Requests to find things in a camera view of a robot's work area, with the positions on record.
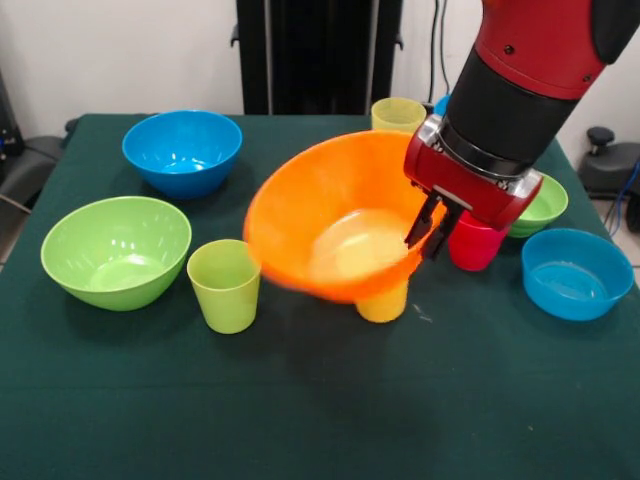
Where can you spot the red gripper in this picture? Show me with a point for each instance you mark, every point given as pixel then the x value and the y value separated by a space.
pixel 465 185

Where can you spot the large orange bowl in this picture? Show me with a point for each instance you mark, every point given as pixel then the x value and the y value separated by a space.
pixel 310 210

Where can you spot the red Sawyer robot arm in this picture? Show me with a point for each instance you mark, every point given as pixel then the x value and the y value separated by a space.
pixel 515 100

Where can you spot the red cup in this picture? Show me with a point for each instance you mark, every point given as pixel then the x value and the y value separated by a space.
pixel 475 250

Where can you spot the small green bowl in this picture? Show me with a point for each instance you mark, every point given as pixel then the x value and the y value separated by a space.
pixel 547 205

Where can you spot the pale translucent yellow cup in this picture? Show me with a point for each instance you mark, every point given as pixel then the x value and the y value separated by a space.
pixel 395 117

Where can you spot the large blue bowl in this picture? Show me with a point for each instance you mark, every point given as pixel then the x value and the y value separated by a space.
pixel 180 160
pixel 442 106

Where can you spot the small blue bowl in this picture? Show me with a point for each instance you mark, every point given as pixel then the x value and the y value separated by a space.
pixel 575 285

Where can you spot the black knobbed equipment base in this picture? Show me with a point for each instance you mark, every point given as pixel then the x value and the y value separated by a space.
pixel 610 165

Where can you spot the dark green table cloth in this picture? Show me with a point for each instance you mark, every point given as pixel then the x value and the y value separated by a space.
pixel 300 400

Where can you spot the green cup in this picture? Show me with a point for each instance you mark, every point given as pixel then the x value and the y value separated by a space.
pixel 225 305

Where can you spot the large green bowl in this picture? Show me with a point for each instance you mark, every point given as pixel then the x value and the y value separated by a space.
pixel 115 260

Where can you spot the black chair base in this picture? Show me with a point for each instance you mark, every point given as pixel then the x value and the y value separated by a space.
pixel 30 165

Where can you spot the black equipment case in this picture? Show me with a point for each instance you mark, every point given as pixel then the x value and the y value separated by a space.
pixel 9 120

